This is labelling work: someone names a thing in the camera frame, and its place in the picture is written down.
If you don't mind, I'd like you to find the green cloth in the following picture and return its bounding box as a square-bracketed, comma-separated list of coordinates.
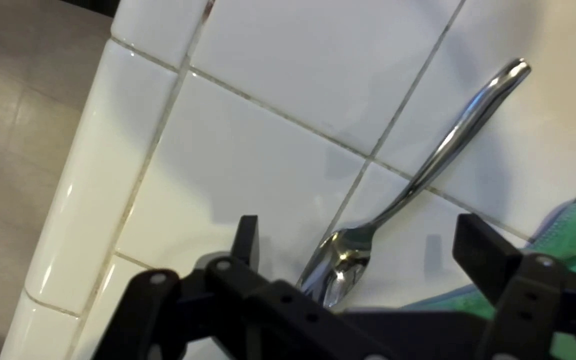
[411, 204, 576, 360]

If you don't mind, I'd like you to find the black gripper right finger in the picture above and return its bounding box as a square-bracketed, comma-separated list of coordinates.
[451, 214, 576, 360]

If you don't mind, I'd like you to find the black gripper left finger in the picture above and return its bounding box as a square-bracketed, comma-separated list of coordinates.
[92, 217, 396, 360]

